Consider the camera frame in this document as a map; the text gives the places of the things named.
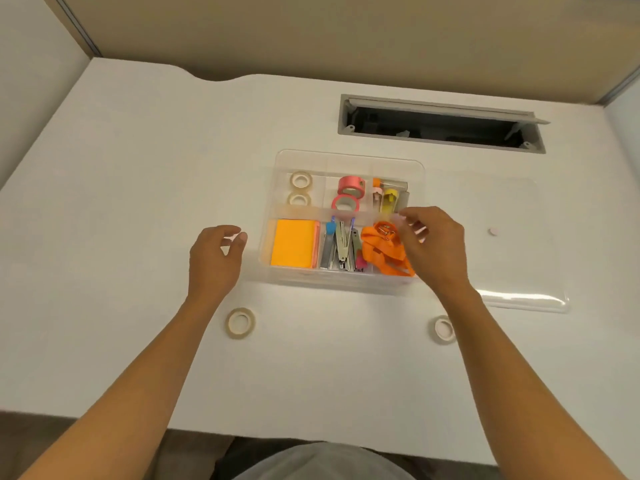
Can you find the person's left hand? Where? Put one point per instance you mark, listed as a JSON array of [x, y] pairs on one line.
[[212, 264]]

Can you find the person's right hand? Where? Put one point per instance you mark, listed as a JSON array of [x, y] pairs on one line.
[[440, 254]]

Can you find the person's right thumb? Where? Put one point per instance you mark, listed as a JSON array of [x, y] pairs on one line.
[[403, 234]]

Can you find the person's left thumb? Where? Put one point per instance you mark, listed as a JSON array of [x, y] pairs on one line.
[[237, 241]]

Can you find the person's left forearm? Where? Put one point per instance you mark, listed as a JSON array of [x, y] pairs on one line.
[[135, 389]]

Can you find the person's right forearm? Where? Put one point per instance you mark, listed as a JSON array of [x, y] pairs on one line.
[[510, 389]]

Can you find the orange scissors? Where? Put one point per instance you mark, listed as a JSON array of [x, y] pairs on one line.
[[380, 252]]

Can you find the yellow highlighter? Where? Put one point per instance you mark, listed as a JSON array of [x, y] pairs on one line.
[[390, 199]]

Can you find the small pink stapler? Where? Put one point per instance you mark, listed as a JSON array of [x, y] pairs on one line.
[[361, 262]]

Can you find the orange-capped marker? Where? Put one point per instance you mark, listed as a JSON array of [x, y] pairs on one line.
[[376, 190]]

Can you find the orange sticky note pad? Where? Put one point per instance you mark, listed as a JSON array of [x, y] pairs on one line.
[[292, 243]]

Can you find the silver stapler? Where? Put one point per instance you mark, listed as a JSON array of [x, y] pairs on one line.
[[343, 244]]

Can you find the pink tape roll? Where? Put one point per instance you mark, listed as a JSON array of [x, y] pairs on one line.
[[351, 181], [337, 204]]

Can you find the white tape roll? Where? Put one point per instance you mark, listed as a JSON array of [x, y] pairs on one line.
[[299, 198], [235, 330], [301, 180], [441, 332]]

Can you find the silver staple box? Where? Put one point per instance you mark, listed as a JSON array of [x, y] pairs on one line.
[[327, 249]]

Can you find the pink sticky note pad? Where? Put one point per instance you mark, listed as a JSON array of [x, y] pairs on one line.
[[316, 243]]

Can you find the clear plastic organizer box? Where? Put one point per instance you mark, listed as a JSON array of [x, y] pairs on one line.
[[300, 164]]

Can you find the clear plastic box lid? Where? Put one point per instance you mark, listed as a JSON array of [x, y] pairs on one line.
[[510, 264]]

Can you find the dark trousers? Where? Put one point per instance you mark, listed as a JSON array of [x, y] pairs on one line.
[[240, 457]]

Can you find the grey shirt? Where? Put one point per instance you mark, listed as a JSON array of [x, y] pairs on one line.
[[325, 463]]

